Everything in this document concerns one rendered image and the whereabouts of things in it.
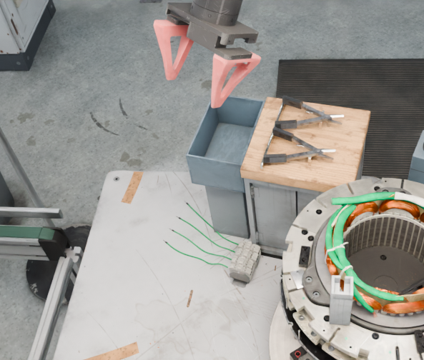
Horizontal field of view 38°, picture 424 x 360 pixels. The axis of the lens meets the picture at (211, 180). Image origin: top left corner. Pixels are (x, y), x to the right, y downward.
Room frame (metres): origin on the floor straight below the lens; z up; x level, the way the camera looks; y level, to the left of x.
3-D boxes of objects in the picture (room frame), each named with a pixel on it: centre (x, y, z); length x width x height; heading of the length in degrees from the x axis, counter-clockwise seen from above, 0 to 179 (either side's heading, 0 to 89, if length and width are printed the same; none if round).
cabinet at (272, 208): (0.75, -0.18, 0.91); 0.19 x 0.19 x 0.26; 64
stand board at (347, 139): (0.75, -0.18, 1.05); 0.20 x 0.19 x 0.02; 64
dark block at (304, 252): (0.49, -0.12, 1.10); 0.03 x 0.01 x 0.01; 159
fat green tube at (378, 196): (0.53, -0.24, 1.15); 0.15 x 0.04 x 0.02; 70
